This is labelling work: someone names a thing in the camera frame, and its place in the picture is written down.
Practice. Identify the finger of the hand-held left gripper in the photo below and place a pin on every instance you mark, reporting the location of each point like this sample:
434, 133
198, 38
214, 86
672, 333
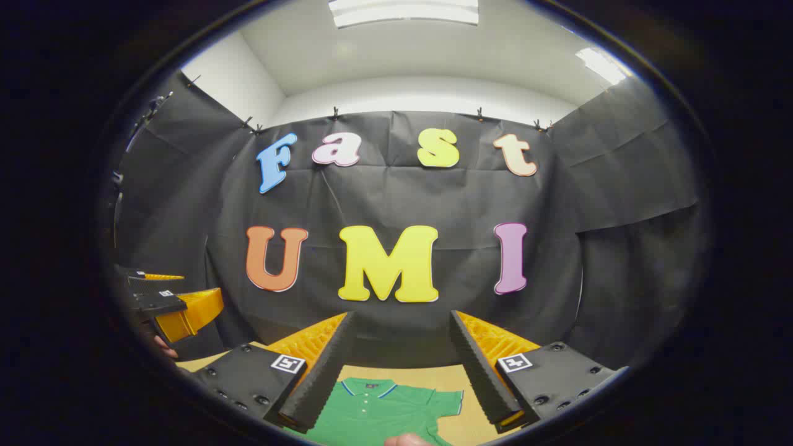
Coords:
192, 316
148, 284

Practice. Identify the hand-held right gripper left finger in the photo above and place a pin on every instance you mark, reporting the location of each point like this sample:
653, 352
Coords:
322, 371

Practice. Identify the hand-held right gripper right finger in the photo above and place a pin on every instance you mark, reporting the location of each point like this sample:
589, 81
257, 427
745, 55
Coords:
480, 365

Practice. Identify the green T-shirt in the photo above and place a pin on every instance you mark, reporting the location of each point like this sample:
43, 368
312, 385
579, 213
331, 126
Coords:
384, 415

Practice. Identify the ceiling light panel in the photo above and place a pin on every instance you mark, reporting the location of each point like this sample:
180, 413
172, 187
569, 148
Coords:
403, 12
602, 65

